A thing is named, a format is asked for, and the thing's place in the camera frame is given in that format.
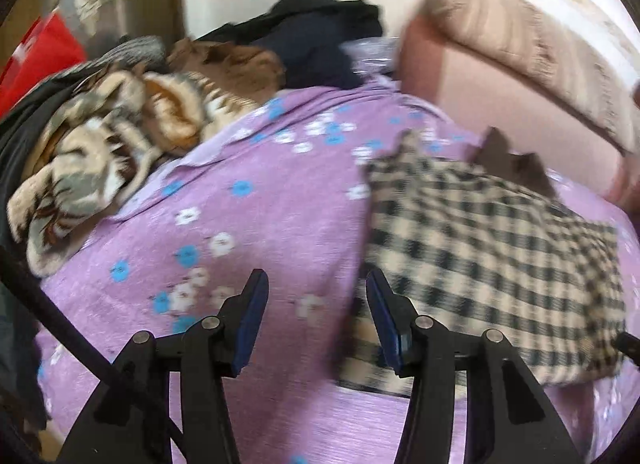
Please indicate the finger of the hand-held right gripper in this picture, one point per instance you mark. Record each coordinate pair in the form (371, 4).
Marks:
(627, 344)

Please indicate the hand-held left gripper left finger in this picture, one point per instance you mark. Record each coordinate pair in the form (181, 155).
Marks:
(252, 324)

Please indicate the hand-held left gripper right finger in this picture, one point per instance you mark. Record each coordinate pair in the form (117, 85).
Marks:
(385, 324)

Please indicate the black and beige checkered shirt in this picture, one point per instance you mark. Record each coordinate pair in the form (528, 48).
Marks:
(475, 244)

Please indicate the dark clothes pile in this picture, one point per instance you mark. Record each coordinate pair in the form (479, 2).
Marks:
(310, 44)

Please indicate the purple floral bed sheet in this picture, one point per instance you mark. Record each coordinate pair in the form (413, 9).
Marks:
(260, 224)

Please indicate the tan patterned fleece blanket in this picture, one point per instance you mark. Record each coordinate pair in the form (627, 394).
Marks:
(85, 164)

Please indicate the pink quilted headboard cushion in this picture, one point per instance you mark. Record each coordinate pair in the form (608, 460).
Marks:
(475, 89)

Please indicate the brown garment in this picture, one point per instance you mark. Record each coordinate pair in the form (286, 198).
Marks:
(240, 69)

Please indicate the lavender plastic bag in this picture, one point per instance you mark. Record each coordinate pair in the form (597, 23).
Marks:
(370, 57)

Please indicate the grey houndstooth garment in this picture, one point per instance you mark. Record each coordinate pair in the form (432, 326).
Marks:
(135, 49)

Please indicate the dark cloth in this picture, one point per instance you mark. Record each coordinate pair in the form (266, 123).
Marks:
(20, 129)

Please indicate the striped floral pillow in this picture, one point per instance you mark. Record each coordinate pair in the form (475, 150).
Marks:
(525, 34)

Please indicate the red bag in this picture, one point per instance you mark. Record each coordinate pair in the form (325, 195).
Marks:
(40, 59)

